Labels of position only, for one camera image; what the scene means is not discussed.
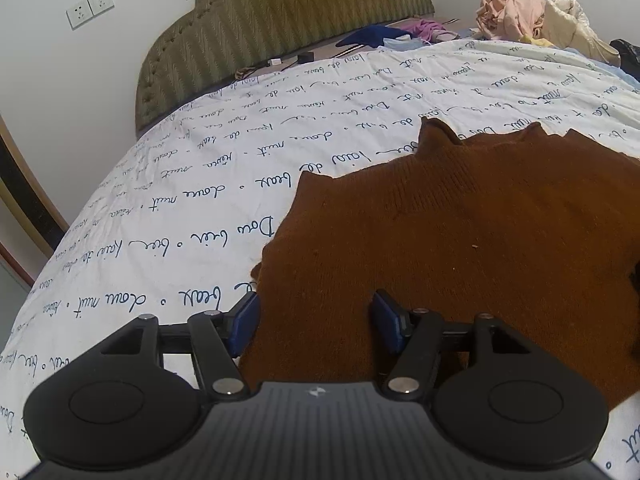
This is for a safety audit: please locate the brown knit sweater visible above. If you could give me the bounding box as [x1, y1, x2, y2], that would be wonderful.
[240, 117, 640, 408]

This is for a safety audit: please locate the light blue cloth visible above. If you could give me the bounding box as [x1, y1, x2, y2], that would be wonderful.
[377, 36, 437, 52]

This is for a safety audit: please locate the pink clothes pile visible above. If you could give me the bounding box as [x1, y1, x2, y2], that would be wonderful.
[474, 0, 547, 42]

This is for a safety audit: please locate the white script-printed blanket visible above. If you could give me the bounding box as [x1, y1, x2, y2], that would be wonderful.
[0, 37, 640, 480]

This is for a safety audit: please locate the navy blue cloth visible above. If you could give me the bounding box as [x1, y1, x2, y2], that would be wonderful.
[336, 26, 412, 49]

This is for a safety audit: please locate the wardrobe with glass door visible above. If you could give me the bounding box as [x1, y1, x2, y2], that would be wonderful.
[0, 115, 70, 311]

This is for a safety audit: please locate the black object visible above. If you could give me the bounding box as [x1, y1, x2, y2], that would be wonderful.
[609, 38, 640, 80]

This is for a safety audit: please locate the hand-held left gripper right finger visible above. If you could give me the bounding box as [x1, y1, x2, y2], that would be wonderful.
[370, 289, 538, 401]

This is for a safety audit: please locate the olive padded headboard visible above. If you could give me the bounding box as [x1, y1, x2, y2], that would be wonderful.
[135, 0, 436, 138]

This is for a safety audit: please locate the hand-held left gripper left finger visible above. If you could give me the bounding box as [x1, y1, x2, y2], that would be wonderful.
[100, 291, 261, 401]

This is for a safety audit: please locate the purple cloth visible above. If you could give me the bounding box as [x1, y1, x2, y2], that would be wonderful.
[400, 18, 459, 44]

